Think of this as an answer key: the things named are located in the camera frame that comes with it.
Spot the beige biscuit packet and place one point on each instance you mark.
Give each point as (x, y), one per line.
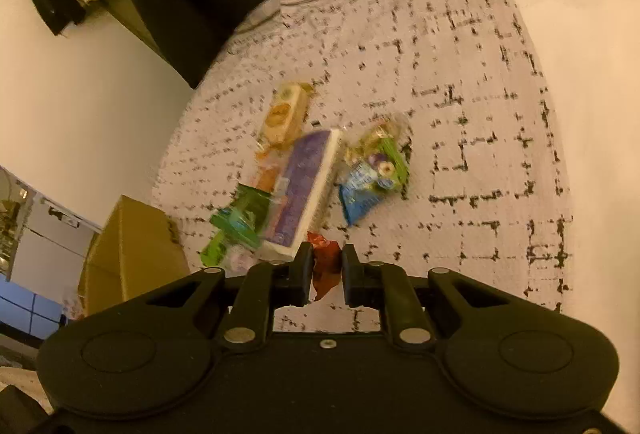
(285, 113)

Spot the green gold candy bag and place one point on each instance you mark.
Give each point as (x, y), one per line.
(387, 146)

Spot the orange snack packet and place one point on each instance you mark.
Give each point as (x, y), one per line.
(267, 174)

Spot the white duvet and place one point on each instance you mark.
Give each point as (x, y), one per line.
(585, 113)

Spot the cardboard box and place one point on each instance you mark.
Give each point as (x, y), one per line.
(135, 254)

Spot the red snack packet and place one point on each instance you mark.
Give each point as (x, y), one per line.
(326, 264)

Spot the dark window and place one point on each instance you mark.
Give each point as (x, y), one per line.
(25, 309)

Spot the green snack packet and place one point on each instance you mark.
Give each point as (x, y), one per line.
(235, 224)

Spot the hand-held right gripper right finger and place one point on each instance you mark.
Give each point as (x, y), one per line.
(350, 274)

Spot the blue snack bag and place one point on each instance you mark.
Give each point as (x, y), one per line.
(362, 194)

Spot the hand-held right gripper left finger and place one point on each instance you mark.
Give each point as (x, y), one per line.
(303, 274)

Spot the white cabinet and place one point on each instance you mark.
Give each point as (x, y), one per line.
(55, 239)

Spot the patterned white bedspread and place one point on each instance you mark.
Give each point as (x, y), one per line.
(425, 73)

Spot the purple snack box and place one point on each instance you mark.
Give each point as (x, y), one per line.
(302, 184)

